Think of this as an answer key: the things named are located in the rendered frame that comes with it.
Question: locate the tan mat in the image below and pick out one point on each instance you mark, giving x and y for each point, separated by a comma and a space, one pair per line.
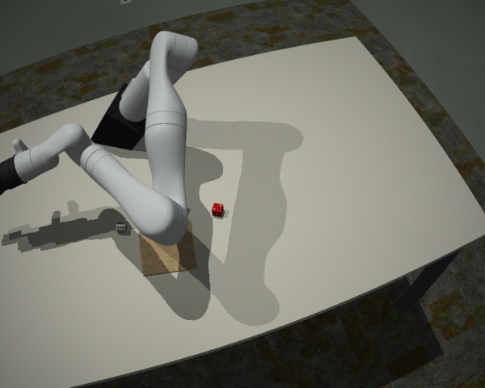
158, 259

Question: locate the white die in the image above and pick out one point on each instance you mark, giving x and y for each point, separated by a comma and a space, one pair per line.
121, 227

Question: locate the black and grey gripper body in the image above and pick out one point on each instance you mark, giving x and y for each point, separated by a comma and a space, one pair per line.
18, 169

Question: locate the red die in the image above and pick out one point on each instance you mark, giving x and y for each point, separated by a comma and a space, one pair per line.
217, 210

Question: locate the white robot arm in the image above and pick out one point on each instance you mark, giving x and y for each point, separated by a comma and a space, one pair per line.
160, 213

